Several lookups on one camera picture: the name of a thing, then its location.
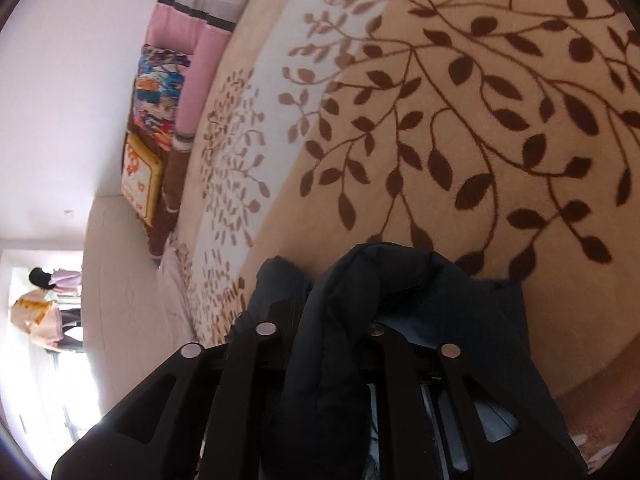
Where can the yellow flower cushion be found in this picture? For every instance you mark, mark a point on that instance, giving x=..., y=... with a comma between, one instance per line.
x=141, y=180

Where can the pink pillow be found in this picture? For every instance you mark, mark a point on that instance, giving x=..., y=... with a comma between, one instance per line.
x=197, y=75

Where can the brown striped blanket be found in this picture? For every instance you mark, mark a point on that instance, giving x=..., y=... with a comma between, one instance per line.
x=167, y=195

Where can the colourful cartoon pillow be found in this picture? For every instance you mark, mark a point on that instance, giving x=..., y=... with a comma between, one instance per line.
x=157, y=95

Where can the dark teal quilted jacket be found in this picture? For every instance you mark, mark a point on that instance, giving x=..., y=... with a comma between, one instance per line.
x=325, y=360

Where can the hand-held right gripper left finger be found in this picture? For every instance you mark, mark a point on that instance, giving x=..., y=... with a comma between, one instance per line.
x=150, y=410

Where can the white padded headboard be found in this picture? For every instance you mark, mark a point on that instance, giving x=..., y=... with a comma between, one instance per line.
x=125, y=270

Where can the beige leaf-patterned blanket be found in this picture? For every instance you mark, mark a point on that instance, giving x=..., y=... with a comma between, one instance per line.
x=450, y=110

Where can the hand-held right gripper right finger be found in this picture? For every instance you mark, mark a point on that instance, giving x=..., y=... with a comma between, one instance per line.
x=450, y=410

